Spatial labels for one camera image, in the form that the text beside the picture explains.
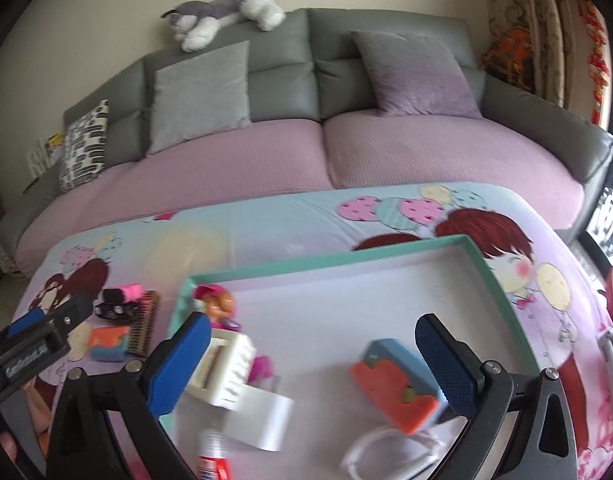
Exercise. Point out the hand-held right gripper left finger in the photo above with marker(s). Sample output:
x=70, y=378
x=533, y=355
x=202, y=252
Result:
x=179, y=365

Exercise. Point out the small orange blue case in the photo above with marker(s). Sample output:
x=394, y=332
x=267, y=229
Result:
x=109, y=344

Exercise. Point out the red hanging decoration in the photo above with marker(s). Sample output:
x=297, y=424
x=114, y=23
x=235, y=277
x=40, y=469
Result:
x=597, y=60

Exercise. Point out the magenta toy figure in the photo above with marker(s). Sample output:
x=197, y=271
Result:
x=264, y=367

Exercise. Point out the black white patterned cushion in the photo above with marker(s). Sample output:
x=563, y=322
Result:
x=84, y=147

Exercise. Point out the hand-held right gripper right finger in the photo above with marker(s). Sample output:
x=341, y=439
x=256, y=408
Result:
x=446, y=365

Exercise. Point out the printed cartoon blanket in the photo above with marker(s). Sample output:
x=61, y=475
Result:
x=296, y=220

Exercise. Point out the dark striped comb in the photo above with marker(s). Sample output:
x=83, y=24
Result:
x=142, y=322

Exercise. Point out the stack of magazines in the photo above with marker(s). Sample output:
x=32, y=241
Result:
x=46, y=157

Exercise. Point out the teal white tray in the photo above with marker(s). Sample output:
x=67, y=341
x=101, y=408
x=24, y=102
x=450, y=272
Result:
x=336, y=305

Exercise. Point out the black car key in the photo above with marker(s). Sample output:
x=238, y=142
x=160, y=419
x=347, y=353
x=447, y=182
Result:
x=110, y=311

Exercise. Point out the light grey cushion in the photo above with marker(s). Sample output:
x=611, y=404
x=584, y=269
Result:
x=201, y=97

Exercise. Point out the grey purple cushion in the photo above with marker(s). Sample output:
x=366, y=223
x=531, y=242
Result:
x=416, y=77

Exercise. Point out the grey white plush dog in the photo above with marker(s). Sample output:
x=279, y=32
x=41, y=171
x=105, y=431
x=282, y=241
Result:
x=221, y=10

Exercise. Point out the red white bottle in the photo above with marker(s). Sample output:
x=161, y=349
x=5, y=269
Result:
x=214, y=455

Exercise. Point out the grey sofa with pink cover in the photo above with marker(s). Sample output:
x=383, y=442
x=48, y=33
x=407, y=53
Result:
x=236, y=165

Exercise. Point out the brown pink toy dog figure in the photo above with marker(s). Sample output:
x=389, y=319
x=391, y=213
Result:
x=216, y=305

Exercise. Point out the beige patterned curtain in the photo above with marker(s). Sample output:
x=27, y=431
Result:
x=526, y=5

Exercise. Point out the orange red ornament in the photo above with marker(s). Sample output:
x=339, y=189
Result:
x=508, y=57

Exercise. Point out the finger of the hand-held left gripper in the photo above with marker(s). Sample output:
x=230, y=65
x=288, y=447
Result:
x=29, y=321

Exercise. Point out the pink black toy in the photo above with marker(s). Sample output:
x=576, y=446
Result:
x=129, y=292

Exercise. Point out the white plastic device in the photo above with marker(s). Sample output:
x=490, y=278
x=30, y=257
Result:
x=266, y=420

